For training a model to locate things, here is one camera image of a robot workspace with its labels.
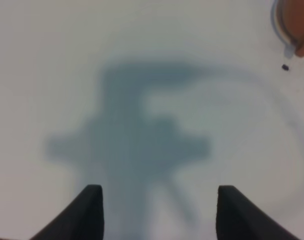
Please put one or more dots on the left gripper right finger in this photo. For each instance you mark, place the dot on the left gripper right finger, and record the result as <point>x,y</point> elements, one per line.
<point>237,218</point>

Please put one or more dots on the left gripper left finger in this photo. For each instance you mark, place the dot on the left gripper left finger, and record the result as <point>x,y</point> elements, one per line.
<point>82,219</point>

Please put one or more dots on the brown clay teapot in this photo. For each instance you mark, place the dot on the brown clay teapot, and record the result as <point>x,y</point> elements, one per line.
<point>293,19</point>

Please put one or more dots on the beige round teapot saucer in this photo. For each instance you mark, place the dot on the beige round teapot saucer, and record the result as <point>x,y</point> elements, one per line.
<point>280,31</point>

